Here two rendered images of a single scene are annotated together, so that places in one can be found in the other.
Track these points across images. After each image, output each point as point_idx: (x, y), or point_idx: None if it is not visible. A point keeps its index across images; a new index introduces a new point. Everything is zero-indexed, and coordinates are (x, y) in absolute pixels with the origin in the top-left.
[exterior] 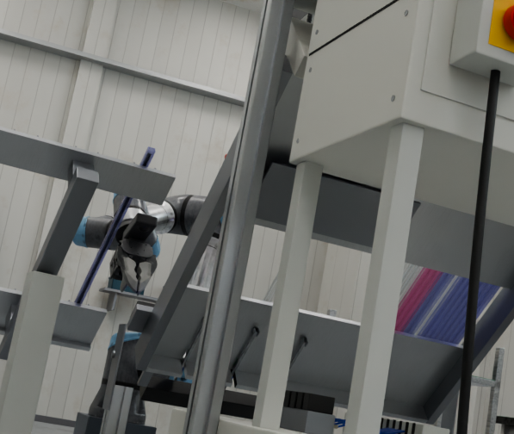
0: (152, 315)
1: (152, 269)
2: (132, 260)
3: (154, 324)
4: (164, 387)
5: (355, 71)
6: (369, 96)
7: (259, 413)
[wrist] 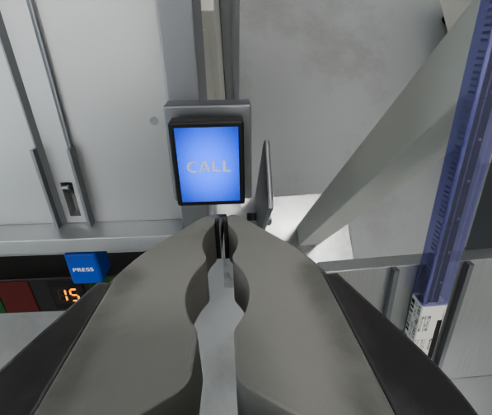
0: (201, 84)
1: (54, 345)
2: (278, 393)
3: (203, 70)
4: (131, 257)
5: None
6: None
7: None
